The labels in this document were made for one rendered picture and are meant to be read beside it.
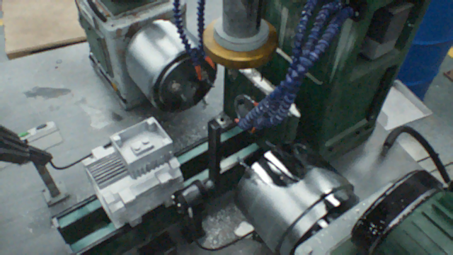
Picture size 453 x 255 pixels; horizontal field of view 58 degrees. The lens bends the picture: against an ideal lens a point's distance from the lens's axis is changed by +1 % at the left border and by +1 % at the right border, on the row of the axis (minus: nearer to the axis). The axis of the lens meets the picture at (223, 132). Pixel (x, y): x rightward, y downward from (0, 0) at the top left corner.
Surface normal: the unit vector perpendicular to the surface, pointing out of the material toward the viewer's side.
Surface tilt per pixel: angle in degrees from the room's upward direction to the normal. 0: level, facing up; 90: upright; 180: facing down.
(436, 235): 23
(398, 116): 0
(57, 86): 0
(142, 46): 39
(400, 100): 0
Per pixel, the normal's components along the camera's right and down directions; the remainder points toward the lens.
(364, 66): 0.04, -0.61
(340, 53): -0.82, 0.43
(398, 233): -0.61, -0.10
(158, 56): -0.42, -0.32
